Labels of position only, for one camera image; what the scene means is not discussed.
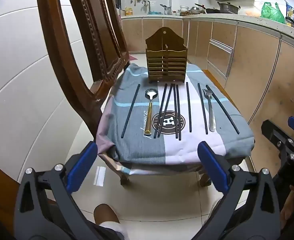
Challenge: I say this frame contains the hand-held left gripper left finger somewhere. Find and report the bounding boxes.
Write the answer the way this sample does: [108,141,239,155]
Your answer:
[14,141,99,240]

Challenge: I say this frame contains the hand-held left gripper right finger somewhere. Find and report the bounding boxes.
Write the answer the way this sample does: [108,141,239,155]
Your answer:
[197,141,281,240]

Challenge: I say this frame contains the silver fork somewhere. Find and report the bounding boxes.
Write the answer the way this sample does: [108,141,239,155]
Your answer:
[202,89,217,132]

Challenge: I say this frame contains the gold handled silver spoon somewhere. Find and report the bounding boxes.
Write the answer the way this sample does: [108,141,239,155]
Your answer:
[143,88,159,137]

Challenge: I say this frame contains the wooden slatted utensil holder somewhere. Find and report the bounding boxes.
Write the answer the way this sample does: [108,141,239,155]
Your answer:
[145,27,188,83]

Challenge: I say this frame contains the person's right hand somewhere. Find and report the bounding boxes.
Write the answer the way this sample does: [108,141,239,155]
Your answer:
[280,184,294,227]

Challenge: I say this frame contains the person's leg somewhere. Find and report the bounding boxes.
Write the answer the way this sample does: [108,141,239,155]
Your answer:
[93,203,125,240]

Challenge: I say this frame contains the grey pink printed cloth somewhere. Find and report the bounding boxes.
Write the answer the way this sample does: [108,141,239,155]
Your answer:
[96,63,255,175]

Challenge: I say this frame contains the beige kitchen counter cabinets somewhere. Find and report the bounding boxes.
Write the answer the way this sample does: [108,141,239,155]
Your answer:
[121,12,294,170]

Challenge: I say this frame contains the brown wooden furniture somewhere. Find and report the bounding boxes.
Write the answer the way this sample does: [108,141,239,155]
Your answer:
[0,156,23,233]

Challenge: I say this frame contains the blue snack bag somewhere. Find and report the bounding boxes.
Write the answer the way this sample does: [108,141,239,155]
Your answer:
[285,0,294,28]

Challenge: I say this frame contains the green plastic bag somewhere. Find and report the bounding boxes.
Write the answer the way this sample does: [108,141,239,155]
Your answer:
[260,2,286,23]

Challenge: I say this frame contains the dark cooking pot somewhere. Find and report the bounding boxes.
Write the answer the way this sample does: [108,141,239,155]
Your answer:
[217,1,240,15]

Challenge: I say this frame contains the black frying pan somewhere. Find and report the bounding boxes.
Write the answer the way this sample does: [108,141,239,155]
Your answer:
[194,4,220,14]

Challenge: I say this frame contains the carved brown wooden chair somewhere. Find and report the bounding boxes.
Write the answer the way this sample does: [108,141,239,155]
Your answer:
[35,0,256,188]

